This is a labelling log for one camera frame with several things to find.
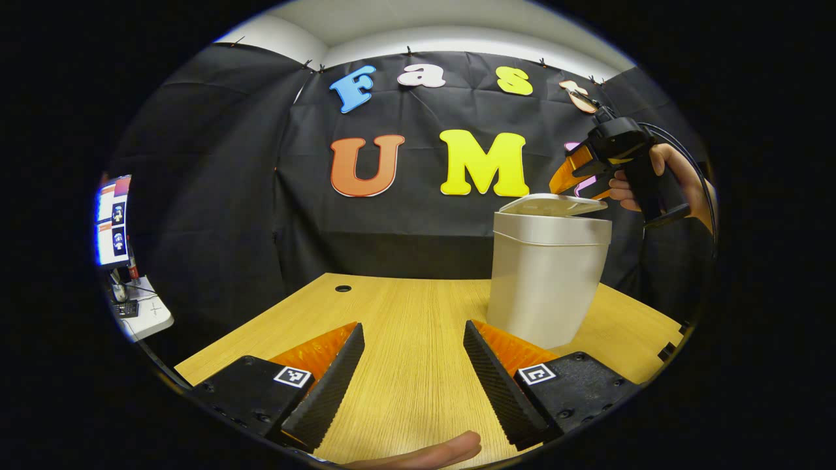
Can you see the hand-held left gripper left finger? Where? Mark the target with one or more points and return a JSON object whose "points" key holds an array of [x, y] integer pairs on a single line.
{"points": [[326, 388]]}

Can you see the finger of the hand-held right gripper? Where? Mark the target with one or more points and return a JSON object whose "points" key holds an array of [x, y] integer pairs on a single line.
{"points": [[569, 168], [595, 188]]}

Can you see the wooden desktop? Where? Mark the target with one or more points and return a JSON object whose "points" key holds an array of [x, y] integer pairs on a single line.
{"points": [[405, 339]]}

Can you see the black keyboard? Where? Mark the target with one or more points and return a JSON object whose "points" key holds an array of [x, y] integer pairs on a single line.
{"points": [[126, 309]]}

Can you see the white desktop garbage bin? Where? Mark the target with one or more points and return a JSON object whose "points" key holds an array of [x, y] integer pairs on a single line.
{"points": [[542, 281]]}

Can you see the small red bottle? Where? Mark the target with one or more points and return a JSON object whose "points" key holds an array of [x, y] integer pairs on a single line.
{"points": [[133, 264]]}

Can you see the white side table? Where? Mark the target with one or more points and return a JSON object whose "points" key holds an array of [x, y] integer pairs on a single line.
{"points": [[153, 313]]}

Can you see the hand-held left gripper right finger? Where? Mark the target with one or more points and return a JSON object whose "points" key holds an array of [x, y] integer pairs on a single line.
{"points": [[496, 391]]}

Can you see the computer monitor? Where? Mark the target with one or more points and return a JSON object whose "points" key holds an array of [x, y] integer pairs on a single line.
{"points": [[112, 222]]}

